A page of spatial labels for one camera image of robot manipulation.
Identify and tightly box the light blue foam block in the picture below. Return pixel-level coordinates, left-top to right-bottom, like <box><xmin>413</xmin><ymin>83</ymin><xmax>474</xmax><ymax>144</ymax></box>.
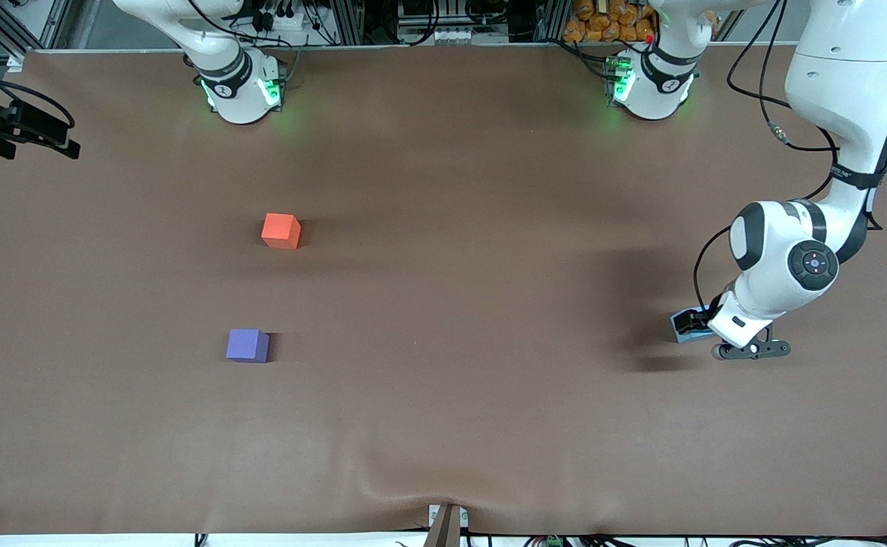
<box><xmin>670</xmin><ymin>305</ymin><xmax>714</xmax><ymax>345</ymax></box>

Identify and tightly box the orange foam block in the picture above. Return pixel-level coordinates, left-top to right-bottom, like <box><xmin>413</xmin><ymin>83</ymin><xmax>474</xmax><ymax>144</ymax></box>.
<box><xmin>261</xmin><ymin>213</ymin><xmax>301</xmax><ymax>250</ymax></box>

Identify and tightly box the purple foam block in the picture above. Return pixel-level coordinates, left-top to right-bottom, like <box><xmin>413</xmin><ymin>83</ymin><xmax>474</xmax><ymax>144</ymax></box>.
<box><xmin>226</xmin><ymin>328</ymin><xmax>270</xmax><ymax>364</ymax></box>

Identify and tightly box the brown table mat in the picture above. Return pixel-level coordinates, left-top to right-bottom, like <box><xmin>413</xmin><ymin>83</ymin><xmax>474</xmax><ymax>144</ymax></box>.
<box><xmin>0</xmin><ymin>42</ymin><xmax>887</xmax><ymax>536</ymax></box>

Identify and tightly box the white power strip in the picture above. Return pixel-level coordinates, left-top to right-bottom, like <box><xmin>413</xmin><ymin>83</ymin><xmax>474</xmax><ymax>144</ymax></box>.
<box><xmin>254</xmin><ymin>6</ymin><xmax>324</xmax><ymax>33</ymax></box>

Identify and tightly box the orange net bag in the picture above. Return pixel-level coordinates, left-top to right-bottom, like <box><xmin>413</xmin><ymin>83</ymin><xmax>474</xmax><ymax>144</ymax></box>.
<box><xmin>563</xmin><ymin>0</ymin><xmax>719</xmax><ymax>44</ymax></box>

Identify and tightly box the aluminium rack with electronics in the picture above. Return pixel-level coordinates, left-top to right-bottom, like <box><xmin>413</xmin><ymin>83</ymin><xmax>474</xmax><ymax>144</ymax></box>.
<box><xmin>337</xmin><ymin>0</ymin><xmax>566</xmax><ymax>45</ymax></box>

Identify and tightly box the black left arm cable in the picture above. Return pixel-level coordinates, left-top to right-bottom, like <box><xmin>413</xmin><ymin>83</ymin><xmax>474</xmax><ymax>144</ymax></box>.
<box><xmin>693</xmin><ymin>0</ymin><xmax>843</xmax><ymax>312</ymax></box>

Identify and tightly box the aluminium camera mount post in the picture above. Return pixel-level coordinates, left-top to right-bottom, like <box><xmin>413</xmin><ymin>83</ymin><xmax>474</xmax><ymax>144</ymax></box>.
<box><xmin>427</xmin><ymin>503</ymin><xmax>470</xmax><ymax>547</ymax></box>

